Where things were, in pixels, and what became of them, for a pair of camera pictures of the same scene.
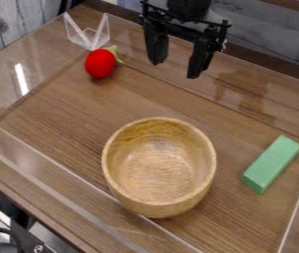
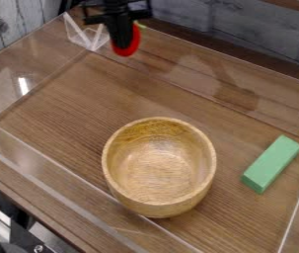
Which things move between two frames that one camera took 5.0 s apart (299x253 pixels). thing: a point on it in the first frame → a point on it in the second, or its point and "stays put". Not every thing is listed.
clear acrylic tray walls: [127, 158] stays put
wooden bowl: [159, 162] stays put
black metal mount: [24, 241] stays put
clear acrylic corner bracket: [88, 38] stays put
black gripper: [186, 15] → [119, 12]
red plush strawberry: [100, 61] → [135, 41]
